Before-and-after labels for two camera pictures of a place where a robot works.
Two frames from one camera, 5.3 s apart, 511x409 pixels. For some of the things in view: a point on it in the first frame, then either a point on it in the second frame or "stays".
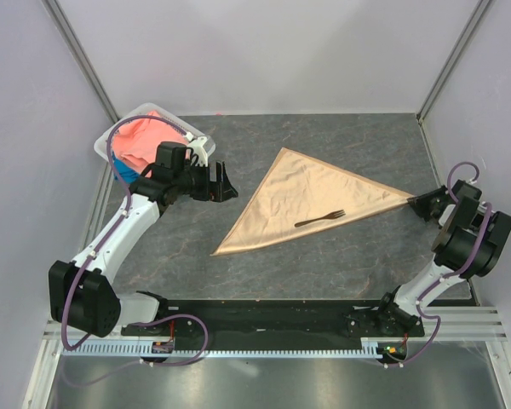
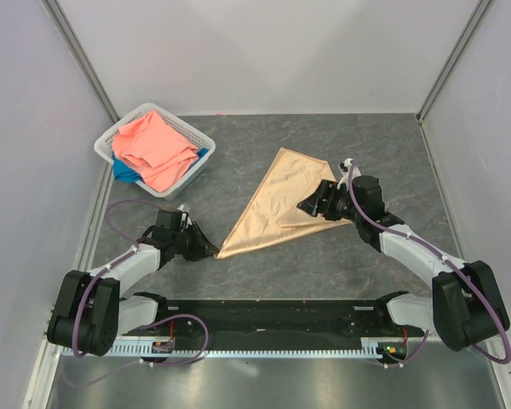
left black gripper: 220,191 to 203,247
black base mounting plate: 255,323 stays
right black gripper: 419,202 to 326,190
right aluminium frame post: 480,9 stays
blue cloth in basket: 126,174 stays
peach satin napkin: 297,188 stays
